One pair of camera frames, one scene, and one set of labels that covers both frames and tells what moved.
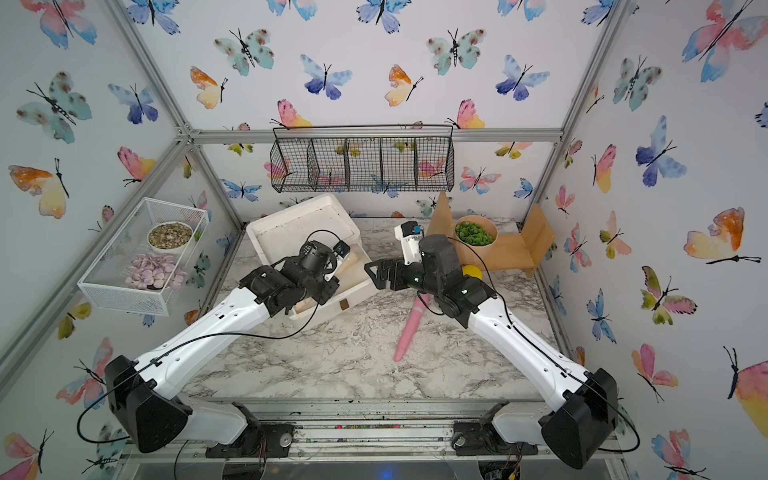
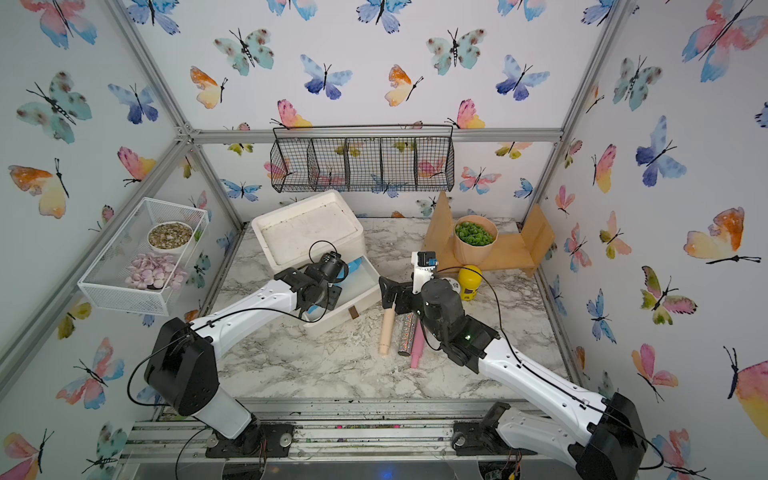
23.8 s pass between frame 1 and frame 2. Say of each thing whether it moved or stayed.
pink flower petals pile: stayed
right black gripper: moved
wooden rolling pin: moved
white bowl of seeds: stayed
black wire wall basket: stayed
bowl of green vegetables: stayed
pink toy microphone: moved
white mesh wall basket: stayed
